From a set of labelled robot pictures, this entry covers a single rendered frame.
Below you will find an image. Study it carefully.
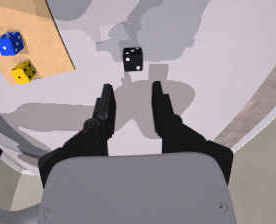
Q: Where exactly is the blue die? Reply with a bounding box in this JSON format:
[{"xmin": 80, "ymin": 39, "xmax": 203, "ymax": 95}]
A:
[{"xmin": 0, "ymin": 32, "xmax": 24, "ymax": 56}]

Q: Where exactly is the yellow die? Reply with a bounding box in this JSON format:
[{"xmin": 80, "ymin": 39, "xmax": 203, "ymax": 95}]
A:
[{"xmin": 10, "ymin": 61, "xmax": 36, "ymax": 84}]

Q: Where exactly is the tan mat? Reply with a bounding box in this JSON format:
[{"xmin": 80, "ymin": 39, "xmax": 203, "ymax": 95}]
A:
[{"xmin": 0, "ymin": 0, "xmax": 75, "ymax": 85}]

